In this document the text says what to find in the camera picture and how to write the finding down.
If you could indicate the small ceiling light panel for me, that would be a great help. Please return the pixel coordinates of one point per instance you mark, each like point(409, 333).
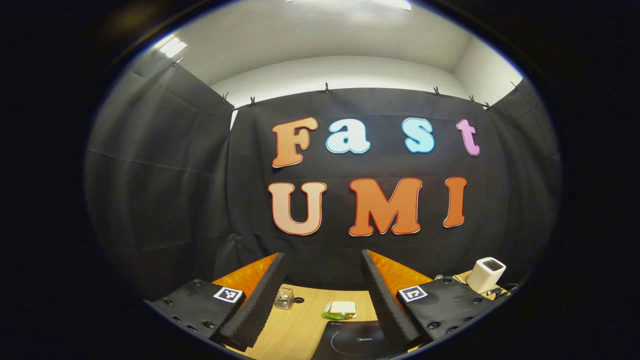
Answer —
point(172, 47)

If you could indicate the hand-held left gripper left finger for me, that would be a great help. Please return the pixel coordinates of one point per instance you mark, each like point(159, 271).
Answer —
point(260, 300)

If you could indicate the row of black cloth clips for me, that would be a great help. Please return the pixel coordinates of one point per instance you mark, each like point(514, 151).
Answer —
point(326, 89)

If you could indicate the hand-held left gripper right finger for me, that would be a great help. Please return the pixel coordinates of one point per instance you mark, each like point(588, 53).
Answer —
point(387, 305)

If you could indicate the toy sandwich with lettuce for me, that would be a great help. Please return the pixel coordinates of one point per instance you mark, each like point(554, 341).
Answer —
point(342, 309)

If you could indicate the white toaster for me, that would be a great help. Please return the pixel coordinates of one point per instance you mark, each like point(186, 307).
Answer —
point(485, 277)

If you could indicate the black induction cooktop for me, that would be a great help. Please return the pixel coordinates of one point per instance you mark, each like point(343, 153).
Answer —
point(350, 345)

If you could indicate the large ceiling light panel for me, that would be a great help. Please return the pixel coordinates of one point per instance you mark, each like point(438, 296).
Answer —
point(380, 3)

